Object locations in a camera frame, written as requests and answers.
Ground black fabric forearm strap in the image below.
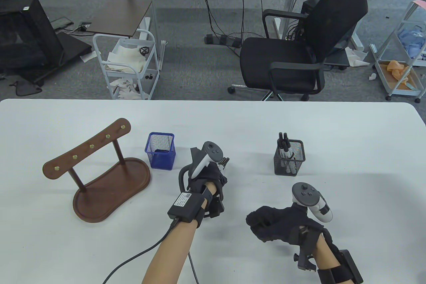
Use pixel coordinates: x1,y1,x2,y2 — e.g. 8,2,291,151
196,188,214,228
317,266,350,284

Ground person's right hand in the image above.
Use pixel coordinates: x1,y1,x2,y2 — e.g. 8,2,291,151
246,205,333,249

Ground orange cloth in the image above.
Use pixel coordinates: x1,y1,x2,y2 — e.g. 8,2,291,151
386,60,412,85

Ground black wrist sensor box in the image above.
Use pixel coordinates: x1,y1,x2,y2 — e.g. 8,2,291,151
339,250,364,284
167,192,207,223

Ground white crumpled floor sheet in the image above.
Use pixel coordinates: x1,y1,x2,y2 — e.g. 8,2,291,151
344,47,370,67

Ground white rolling cart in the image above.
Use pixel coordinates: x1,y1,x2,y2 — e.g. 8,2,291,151
93,29,160,101

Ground large black monitor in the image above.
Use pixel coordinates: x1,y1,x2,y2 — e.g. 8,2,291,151
0,0,64,72

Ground person's left hand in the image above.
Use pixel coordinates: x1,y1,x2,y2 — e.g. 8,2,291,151
186,162,228,198

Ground blue cloth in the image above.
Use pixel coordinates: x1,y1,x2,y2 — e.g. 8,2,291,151
397,28,426,60

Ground white shelf trolley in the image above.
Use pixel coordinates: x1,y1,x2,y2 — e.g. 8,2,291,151
370,0,426,102

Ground person's left forearm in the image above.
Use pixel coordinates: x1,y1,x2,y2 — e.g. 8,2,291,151
142,182,218,284

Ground blue mesh pen holder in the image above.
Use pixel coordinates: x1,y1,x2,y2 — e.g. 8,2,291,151
145,132,176,169

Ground black mesh pen holder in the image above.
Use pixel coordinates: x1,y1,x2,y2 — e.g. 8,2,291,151
274,139,305,176

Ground grey white handheld controller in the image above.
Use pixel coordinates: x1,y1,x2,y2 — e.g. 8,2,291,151
179,142,224,194
292,182,333,223

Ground black sensor cable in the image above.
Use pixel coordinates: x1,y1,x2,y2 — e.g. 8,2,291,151
103,219,177,284

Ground brown wooden hook stand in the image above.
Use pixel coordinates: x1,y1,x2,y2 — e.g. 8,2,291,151
43,118,152,223

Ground brown side table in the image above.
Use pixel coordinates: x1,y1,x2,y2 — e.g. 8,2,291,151
86,0,153,37

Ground scribbled white papers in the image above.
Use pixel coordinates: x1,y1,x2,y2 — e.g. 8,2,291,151
112,78,142,100

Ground black computer tower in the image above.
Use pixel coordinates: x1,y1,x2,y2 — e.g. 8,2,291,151
301,0,325,36

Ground grey sensor cable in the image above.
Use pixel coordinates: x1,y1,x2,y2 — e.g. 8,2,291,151
188,252,199,284

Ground black monitor stand base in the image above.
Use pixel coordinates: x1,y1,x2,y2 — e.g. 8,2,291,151
0,31,93,85

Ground black mesh office chair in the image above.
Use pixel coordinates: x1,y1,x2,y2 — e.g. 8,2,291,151
228,0,369,102

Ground silver metal post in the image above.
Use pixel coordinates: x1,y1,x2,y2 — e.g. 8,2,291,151
146,0,167,71

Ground black cable loop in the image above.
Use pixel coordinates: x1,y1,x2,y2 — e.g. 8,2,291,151
9,80,43,97

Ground white cloth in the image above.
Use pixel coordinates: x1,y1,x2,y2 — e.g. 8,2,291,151
107,44,147,72

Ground black floor power strip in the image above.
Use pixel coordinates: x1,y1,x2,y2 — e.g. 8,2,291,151
204,34,242,48

